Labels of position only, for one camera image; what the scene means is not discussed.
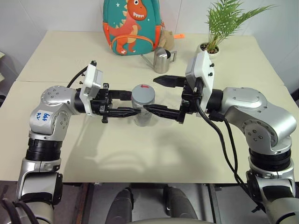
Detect black cable bundle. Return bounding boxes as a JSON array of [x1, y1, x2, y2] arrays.
[[0, 186, 39, 224]]

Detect green palm plant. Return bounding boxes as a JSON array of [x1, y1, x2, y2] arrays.
[[204, 0, 278, 53]]

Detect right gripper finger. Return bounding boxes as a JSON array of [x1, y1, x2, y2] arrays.
[[153, 75, 187, 89], [143, 104, 181, 121]]

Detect grey lidded jar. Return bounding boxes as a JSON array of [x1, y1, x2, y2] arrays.
[[131, 83, 157, 111]]

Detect clear jar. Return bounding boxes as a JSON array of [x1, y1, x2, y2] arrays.
[[132, 102, 157, 127]]

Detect white handwritten label sticker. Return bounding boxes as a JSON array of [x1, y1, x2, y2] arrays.
[[34, 109, 52, 122]]

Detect teal dinosaur backpack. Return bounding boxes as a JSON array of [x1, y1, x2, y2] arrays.
[[102, 0, 167, 56]]

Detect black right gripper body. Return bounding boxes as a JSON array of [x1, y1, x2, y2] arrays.
[[178, 79, 201, 124]]

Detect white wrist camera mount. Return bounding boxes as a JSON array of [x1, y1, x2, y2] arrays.
[[185, 50, 215, 113], [78, 61, 105, 116]]

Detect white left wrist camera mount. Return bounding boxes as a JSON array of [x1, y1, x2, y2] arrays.
[[78, 61, 105, 116]]

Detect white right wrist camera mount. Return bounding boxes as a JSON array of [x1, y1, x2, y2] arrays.
[[185, 50, 215, 113]]

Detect dark rounded shape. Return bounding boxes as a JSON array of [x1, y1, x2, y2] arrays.
[[163, 186, 199, 224], [108, 188, 135, 224]]

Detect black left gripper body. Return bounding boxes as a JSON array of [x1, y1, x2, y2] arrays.
[[90, 83, 114, 124]]

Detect white plant pot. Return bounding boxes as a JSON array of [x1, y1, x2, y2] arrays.
[[199, 42, 221, 58]]

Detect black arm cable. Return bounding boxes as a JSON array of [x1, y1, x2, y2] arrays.
[[66, 66, 89, 89], [193, 78, 252, 194], [209, 112, 241, 180]]

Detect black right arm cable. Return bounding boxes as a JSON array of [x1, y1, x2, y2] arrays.
[[209, 112, 241, 180], [193, 78, 252, 194]]

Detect brown paper tag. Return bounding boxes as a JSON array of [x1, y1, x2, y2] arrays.
[[161, 29, 176, 50]]

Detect stainless steel watering can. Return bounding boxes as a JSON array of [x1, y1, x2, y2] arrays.
[[141, 46, 178, 74]]

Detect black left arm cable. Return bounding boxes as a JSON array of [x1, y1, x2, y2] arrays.
[[66, 66, 89, 89]]

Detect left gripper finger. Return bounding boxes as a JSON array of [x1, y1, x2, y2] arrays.
[[111, 90, 134, 101], [109, 106, 142, 118]]

